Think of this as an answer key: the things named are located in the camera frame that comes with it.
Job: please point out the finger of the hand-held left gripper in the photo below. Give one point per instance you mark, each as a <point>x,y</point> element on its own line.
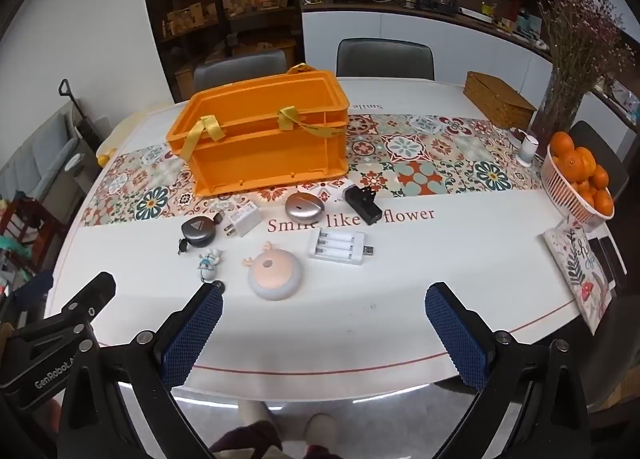
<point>95,294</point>

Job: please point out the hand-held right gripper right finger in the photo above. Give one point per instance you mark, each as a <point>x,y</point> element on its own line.
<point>457,336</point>

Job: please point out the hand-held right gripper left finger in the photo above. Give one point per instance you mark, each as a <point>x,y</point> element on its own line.
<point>192,334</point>

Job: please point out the silver oval case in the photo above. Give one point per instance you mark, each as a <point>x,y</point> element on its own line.
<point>305,209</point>

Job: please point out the orange plastic crate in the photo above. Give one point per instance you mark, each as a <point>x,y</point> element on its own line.
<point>250,161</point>

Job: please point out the white floral-band tablecloth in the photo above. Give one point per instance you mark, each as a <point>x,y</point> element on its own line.
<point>450,264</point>

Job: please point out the pink round deer lamp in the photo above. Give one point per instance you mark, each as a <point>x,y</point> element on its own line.
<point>275,274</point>

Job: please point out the person's beige slipper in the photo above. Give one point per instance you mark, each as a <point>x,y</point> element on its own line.
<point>320,429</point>
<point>256,414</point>

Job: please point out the person's maroon trouser leg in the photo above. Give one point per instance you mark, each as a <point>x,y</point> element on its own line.
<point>245,444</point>

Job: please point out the floral printed cushion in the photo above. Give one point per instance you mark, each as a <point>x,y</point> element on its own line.
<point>580,274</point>

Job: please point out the white battery charger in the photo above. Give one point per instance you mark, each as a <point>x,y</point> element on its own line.
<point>315,249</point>

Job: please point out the grey sofa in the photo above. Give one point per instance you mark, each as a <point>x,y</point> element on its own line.
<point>35,154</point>

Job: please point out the pale yellow cushion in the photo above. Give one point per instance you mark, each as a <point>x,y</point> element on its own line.
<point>107,139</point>

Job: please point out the black power adapter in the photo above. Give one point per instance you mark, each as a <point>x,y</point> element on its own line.
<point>362,206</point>

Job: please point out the dark brown chair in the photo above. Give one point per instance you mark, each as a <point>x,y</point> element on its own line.
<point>620,364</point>
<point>612,159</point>

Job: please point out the black hand trolley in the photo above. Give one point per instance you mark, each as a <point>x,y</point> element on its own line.
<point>82,129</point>

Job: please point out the pink fruit basket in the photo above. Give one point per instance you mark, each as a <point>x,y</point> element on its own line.
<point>565,194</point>

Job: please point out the small white jar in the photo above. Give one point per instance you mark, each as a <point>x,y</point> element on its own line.
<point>529,151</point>

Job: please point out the pile of oranges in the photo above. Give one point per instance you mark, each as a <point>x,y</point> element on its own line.
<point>580,164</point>

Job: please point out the wicker basket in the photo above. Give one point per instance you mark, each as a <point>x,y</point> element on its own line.
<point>495,99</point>

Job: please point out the glass vase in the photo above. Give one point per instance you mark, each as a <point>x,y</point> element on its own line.
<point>555,114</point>

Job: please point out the dark grey chair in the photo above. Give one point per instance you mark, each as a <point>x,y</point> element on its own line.
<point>385,59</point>

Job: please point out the dried purple flowers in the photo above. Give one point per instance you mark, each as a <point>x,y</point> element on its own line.
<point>585,29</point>

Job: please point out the white wall plug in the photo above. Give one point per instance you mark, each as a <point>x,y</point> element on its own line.
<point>245,220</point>

